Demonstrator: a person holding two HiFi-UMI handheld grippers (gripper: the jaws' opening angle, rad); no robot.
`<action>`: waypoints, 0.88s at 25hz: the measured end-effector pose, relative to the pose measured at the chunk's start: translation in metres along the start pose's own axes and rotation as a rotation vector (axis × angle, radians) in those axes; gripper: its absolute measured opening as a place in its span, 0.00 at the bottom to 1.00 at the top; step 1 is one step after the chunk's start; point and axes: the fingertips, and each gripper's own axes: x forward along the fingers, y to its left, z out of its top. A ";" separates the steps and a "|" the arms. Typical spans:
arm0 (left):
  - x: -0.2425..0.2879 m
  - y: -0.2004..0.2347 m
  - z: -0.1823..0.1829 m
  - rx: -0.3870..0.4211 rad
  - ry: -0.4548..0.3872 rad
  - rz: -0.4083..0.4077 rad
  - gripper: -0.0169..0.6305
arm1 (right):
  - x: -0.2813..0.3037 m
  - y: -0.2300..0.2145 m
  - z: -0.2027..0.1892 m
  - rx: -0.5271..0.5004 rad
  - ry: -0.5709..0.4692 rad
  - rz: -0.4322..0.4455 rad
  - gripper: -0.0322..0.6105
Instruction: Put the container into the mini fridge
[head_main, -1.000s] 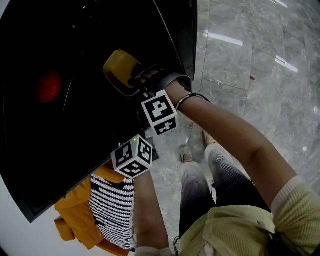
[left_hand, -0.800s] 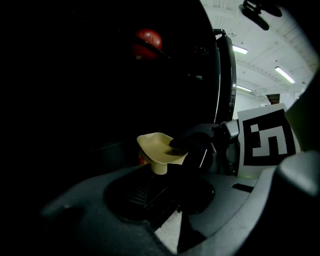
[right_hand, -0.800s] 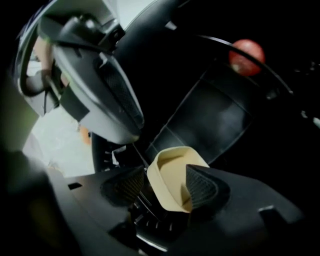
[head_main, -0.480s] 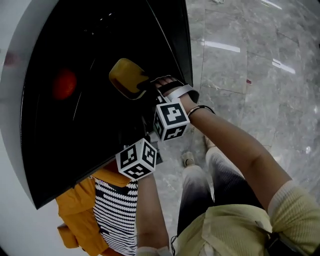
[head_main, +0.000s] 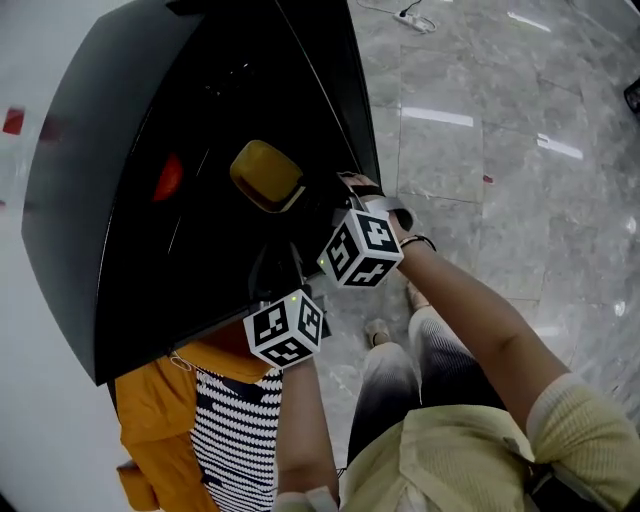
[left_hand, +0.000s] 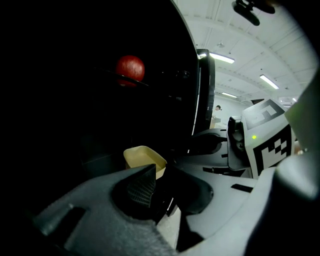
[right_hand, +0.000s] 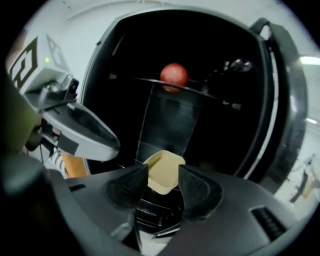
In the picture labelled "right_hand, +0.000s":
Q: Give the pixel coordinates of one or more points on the ceiling strip light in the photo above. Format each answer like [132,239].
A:
[310,60]
[312,120]

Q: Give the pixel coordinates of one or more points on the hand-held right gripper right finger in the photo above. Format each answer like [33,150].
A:
[237,220]

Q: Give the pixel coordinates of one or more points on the black cabinet with door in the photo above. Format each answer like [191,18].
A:
[170,120]

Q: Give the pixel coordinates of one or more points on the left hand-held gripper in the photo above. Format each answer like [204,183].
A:
[45,75]

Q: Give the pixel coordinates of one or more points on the black and white striped cushion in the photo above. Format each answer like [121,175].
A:
[57,160]

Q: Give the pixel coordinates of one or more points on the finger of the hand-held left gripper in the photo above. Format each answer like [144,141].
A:
[95,150]

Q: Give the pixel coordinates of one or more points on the beige plastic tray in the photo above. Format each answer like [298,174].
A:
[163,172]

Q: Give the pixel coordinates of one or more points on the orange striped cushion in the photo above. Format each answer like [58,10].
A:
[73,166]

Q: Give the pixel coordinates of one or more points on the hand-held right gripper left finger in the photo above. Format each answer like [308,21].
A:
[95,200]

